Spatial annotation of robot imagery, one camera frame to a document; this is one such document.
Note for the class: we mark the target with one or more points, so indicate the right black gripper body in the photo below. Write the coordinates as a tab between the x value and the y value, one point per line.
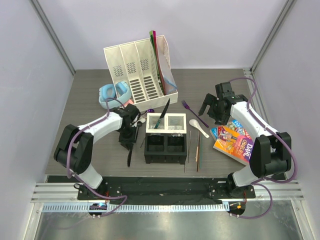
215	111

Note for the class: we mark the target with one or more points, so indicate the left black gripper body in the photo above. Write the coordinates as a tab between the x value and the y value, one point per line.
127	136

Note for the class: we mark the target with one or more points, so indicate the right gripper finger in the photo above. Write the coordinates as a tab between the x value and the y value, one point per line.
221	121
208	100

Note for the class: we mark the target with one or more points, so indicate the purple metallic spoon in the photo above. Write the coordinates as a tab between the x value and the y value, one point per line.
150	110

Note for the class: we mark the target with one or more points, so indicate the teal handled black knife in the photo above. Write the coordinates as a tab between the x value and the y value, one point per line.
162	114

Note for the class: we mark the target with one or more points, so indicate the black plastic knife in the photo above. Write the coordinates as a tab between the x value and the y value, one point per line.
130	157

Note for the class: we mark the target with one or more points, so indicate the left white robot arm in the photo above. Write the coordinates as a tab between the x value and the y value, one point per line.
75	147

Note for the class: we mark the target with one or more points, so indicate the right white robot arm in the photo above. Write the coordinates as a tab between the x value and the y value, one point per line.
271	152

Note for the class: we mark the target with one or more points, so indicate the blue treehouse book underneath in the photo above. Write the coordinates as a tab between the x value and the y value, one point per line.
234	125

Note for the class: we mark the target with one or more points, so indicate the brown wooden chopstick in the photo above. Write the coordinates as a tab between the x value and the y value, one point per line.
197	151

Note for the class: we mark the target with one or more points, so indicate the purple plastic fork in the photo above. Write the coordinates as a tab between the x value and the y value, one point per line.
186	106

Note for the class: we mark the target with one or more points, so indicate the light blue headphones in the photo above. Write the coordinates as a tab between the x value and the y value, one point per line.
114	95

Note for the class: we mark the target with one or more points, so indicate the Roald Dahl colourful book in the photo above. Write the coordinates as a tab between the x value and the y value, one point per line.
236	146

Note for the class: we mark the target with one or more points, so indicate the white two-slot utensil container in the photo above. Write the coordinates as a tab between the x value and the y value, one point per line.
171	123

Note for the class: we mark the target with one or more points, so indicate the thin dark metal chopstick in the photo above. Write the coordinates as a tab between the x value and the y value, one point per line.
188	151

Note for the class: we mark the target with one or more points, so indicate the black two-slot utensil container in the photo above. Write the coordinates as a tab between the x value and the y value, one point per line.
165	148

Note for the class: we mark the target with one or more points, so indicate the white file organizer rack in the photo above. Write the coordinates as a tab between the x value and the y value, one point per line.
136	64

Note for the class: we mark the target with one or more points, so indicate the coloured plastic folders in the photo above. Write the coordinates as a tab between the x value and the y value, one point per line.
157	60

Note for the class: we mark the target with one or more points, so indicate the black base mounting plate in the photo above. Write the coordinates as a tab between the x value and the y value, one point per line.
172	190

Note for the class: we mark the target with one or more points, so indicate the slotted cable duct strip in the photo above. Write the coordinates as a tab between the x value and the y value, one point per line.
90	207

